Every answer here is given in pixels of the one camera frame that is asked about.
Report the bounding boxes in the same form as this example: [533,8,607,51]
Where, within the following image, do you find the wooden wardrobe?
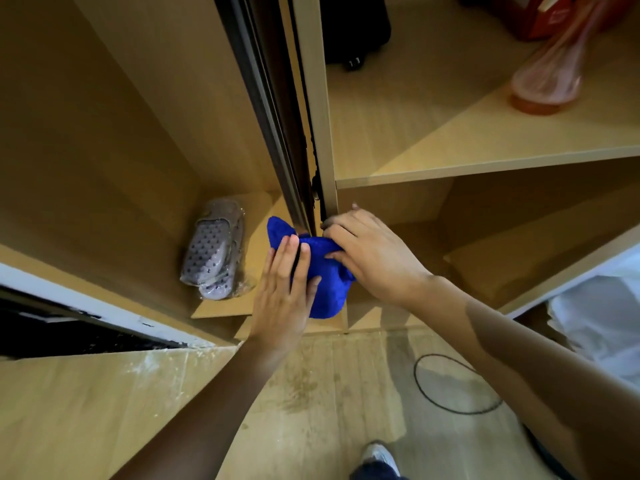
[0,0,640,348]

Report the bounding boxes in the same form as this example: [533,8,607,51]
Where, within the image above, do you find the thin black cable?
[413,353,505,415]

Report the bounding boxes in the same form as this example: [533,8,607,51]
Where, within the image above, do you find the person's left forearm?
[109,339,286,480]

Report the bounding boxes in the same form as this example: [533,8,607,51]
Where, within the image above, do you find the person's left hand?
[245,234,323,363]

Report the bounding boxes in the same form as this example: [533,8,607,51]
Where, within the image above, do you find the grey dotted slipper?
[198,264,251,301]
[179,198,246,288]

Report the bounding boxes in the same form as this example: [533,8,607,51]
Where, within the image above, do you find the person's white shoe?
[361,442,402,478]

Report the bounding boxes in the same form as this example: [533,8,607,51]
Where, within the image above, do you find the blue cloth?
[266,216,356,319]

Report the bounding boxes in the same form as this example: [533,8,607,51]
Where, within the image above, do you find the tall framed mirror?
[212,0,329,238]

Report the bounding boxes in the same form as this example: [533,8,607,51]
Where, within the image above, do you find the orange spray bottle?
[509,0,619,117]

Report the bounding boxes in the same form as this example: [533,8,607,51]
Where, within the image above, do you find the white bed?
[546,244,640,391]

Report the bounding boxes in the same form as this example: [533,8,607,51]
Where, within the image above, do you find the person's right forearm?
[405,274,640,480]

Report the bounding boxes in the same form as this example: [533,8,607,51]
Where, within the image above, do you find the black pouch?
[319,0,393,71]

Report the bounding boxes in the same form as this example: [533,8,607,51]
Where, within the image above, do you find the person's right hand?
[321,203,433,311]

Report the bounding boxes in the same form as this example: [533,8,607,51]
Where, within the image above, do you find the red box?
[492,0,640,43]

